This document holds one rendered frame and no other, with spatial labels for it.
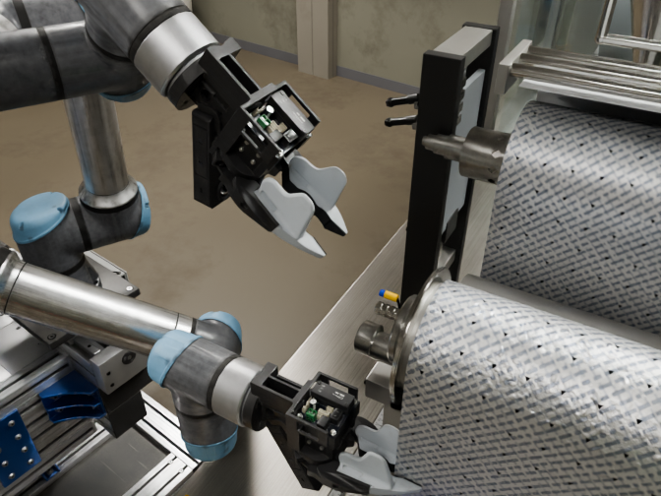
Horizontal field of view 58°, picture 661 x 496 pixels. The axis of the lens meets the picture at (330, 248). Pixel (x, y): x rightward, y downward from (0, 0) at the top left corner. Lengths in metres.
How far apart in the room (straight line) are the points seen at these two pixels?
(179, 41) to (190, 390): 0.40
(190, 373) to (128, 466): 1.12
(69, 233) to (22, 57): 0.67
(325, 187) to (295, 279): 2.06
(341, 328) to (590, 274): 0.53
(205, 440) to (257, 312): 1.69
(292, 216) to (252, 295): 2.03
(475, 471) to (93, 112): 0.86
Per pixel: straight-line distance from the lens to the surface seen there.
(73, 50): 0.69
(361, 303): 1.18
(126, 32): 0.60
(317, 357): 1.07
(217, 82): 0.57
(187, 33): 0.59
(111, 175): 1.24
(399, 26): 4.43
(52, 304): 0.89
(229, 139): 0.56
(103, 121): 1.16
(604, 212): 0.69
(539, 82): 0.73
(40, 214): 1.30
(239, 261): 2.78
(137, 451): 1.88
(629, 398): 0.55
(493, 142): 0.75
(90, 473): 1.87
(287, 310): 2.50
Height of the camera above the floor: 1.68
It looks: 36 degrees down
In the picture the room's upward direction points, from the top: straight up
